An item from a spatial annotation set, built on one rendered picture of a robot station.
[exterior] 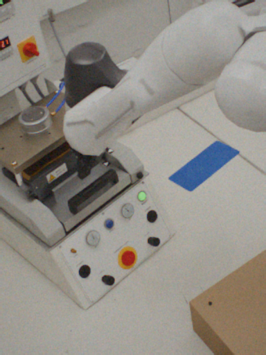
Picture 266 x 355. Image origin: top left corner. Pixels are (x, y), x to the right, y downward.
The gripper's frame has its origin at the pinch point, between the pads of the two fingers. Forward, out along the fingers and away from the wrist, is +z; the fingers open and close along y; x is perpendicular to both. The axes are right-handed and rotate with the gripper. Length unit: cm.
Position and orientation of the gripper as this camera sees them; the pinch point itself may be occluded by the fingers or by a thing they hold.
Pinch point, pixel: (84, 167)
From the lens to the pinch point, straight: 144.8
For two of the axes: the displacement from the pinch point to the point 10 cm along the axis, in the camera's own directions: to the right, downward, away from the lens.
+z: -0.8, 5.5, 8.3
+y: 6.9, 6.3, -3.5
